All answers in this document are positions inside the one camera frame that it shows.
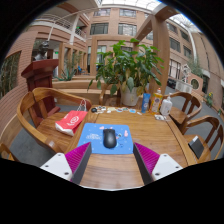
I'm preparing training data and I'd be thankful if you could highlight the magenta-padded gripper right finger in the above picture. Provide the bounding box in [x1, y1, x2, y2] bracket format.
[133, 142, 184, 186]

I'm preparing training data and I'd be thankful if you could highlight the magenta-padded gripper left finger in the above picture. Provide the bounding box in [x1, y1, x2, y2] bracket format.
[40, 142, 93, 185]

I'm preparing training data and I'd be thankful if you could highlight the black computer mouse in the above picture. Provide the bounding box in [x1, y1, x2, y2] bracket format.
[102, 128, 118, 149]

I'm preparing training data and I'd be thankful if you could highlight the blue cartoon-print mouse pad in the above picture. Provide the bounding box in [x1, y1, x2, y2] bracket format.
[77, 122, 134, 155]

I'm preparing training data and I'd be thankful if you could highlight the red paper bag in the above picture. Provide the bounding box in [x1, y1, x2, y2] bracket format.
[54, 99, 89, 137]

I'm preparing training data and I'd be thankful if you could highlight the wooden armchair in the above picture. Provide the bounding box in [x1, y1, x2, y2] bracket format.
[16, 87, 93, 154]
[179, 115, 224, 164]
[163, 91, 203, 134]
[98, 83, 123, 108]

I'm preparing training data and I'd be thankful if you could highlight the small white packet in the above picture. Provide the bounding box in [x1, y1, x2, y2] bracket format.
[154, 114, 168, 122]

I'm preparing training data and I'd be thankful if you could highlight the black notebook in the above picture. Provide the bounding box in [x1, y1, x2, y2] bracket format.
[188, 135, 205, 160]

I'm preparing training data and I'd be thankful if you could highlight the white pump bottle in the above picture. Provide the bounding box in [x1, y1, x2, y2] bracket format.
[159, 93, 173, 117]

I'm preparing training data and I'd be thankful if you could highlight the blue squeeze tube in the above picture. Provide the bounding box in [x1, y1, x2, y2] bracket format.
[140, 92, 152, 114]

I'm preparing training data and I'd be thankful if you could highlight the yellow liquid soap bottle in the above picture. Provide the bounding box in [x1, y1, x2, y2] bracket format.
[149, 87, 164, 115]

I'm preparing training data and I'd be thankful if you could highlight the row of small stickers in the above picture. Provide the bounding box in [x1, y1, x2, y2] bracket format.
[94, 105, 144, 116]

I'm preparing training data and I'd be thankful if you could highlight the white box unit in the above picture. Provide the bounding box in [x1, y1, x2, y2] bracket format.
[174, 79, 194, 94]

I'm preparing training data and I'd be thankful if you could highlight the yellow flowering plant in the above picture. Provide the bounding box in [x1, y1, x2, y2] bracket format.
[204, 92, 214, 108]

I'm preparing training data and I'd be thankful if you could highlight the dark red wooden lectern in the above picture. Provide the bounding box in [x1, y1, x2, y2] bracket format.
[20, 58, 62, 128]

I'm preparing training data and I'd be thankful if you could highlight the green potted plant, white pot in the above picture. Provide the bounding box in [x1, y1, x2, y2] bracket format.
[87, 38, 165, 108]

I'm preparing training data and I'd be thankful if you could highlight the white outdoor sculpture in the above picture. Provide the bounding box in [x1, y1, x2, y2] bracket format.
[179, 63, 193, 83]

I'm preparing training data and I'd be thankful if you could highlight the dark bust statue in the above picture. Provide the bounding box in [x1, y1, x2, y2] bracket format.
[33, 40, 50, 62]

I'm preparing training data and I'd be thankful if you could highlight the wooden pergola post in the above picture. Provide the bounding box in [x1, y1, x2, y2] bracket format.
[133, 3, 181, 96]

